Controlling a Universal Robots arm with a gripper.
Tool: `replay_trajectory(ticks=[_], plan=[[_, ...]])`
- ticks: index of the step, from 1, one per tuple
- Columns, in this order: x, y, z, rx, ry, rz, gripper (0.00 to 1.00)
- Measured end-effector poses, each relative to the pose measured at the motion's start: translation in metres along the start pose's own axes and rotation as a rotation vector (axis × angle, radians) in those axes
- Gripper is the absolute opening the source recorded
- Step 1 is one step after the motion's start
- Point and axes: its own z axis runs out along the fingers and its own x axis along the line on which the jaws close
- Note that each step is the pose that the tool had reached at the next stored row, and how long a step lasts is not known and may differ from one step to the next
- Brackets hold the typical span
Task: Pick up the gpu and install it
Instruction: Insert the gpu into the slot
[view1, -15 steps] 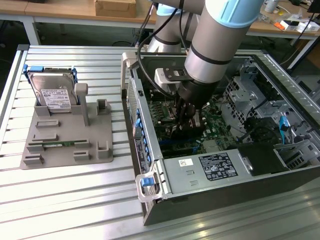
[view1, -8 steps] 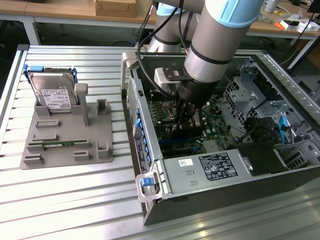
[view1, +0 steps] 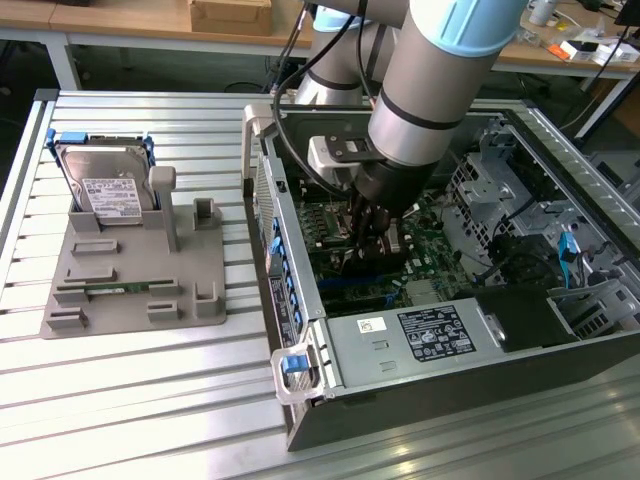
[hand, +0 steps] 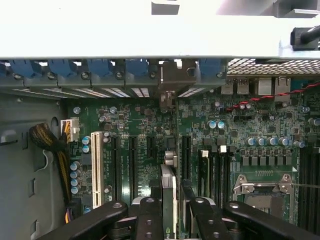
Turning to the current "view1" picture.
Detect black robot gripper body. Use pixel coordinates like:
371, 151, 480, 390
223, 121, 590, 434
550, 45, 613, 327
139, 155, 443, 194
351, 158, 442, 220

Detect CPU socket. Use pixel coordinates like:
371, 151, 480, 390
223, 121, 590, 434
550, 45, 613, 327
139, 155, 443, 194
327, 203, 357, 239

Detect green motherboard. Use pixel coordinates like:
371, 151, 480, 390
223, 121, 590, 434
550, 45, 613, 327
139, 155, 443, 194
293, 189, 464, 319

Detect silver chipset heatsink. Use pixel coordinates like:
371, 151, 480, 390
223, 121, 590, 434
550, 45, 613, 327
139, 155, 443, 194
401, 279, 445, 307

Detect blue expansion slot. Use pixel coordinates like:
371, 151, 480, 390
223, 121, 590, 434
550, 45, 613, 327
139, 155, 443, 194
316, 277, 384, 291

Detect metal drive cage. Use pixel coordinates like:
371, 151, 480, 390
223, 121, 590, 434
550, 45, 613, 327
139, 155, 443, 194
443, 124, 531, 261

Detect blue slot latch strip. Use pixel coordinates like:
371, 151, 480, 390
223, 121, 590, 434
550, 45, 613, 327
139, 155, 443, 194
266, 215, 307, 332

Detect grey power supply unit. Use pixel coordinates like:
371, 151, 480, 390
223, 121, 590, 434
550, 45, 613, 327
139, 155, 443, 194
323, 296, 502, 392

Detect open black PC case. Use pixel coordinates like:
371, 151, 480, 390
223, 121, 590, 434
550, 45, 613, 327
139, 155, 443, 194
241, 97, 640, 454

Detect white cup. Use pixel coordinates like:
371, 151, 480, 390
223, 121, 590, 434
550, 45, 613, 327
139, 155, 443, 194
528, 0, 554, 27

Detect white small box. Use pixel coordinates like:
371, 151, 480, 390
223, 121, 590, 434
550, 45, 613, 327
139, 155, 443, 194
559, 38, 601, 64

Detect brown cardboard box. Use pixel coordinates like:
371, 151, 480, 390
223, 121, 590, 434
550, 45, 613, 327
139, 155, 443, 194
188, 0, 274, 36

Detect grey plastic parts rack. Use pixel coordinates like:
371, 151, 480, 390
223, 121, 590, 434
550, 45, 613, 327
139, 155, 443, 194
39, 159, 231, 341

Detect green RAM stick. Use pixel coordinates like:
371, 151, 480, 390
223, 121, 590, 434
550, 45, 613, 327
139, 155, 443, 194
83, 281, 152, 296

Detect black monitor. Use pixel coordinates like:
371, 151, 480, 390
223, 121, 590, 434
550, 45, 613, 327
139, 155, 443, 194
613, 0, 640, 27

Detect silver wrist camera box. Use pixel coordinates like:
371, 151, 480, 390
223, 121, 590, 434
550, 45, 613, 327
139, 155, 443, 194
306, 134, 377, 187

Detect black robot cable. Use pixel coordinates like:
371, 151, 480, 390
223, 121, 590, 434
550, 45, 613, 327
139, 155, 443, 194
271, 0, 374, 197

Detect grey plain case handle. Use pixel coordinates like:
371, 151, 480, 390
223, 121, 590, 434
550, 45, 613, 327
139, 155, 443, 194
240, 103, 277, 182

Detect grey case handle blue latch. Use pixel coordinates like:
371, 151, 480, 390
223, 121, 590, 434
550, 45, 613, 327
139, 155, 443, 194
269, 341, 327, 406

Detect blue flat cable connector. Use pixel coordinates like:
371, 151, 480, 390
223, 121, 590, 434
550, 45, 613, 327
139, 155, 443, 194
558, 230, 582, 291

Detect wooden desk white frame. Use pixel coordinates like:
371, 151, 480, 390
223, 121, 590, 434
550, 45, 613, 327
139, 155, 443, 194
0, 0, 316, 91
489, 14, 640, 94

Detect hard disk in blue bracket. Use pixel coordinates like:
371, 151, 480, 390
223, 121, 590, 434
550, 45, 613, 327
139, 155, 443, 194
46, 128, 157, 227

